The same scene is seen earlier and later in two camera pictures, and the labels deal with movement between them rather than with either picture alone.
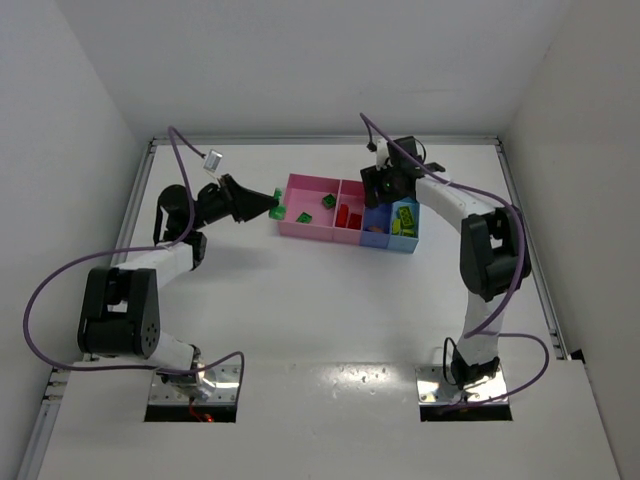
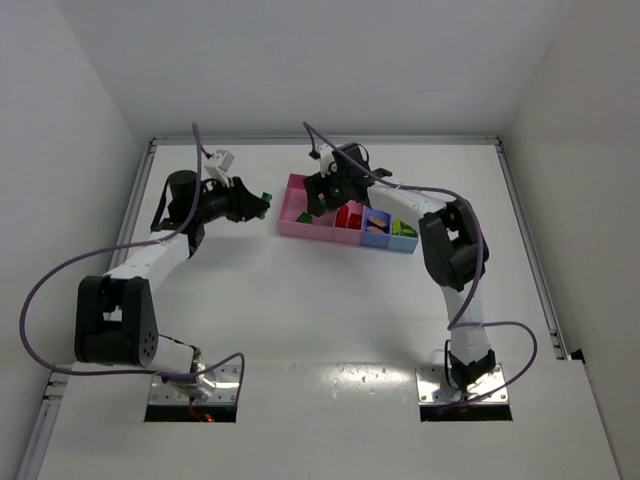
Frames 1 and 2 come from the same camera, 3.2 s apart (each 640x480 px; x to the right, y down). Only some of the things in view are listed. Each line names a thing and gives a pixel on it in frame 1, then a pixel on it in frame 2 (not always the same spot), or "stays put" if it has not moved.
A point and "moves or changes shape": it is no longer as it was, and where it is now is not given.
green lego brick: (278, 212) moves or changes shape
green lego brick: (304, 218) stays put
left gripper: (232, 198) stays put
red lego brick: (355, 221) stays put
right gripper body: (373, 186) → (326, 187)
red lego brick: (342, 216) stays put
